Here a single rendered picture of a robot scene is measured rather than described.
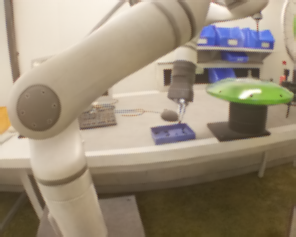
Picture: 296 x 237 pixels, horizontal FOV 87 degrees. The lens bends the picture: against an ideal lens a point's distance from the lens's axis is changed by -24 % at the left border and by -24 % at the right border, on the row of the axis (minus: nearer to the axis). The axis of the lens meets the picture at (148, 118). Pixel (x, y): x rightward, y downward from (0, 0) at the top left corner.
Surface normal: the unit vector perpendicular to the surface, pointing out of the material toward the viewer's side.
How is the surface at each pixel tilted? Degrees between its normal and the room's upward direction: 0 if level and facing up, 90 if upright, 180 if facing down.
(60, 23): 90
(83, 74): 91
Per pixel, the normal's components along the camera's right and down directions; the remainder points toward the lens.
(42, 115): 0.47, 0.33
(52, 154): 0.04, -0.77
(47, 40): 0.07, 0.31
